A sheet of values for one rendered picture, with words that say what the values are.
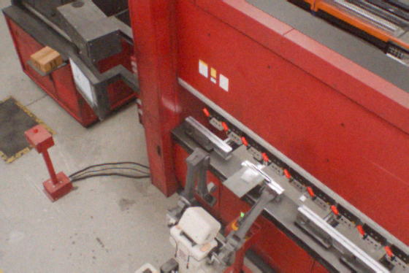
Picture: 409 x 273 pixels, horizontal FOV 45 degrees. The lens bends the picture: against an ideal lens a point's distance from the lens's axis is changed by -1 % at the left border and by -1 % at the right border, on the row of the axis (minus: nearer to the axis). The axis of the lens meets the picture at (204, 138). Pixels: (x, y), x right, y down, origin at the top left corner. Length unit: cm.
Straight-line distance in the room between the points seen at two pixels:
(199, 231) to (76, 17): 171
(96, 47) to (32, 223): 207
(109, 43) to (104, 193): 190
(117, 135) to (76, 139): 44
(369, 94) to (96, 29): 186
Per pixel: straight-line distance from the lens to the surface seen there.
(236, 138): 367
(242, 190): 364
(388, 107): 257
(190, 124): 413
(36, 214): 497
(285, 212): 372
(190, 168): 303
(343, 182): 311
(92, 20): 361
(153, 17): 343
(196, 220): 303
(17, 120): 588
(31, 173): 531
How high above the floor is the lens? 391
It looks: 47 degrees down
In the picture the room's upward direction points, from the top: straight up
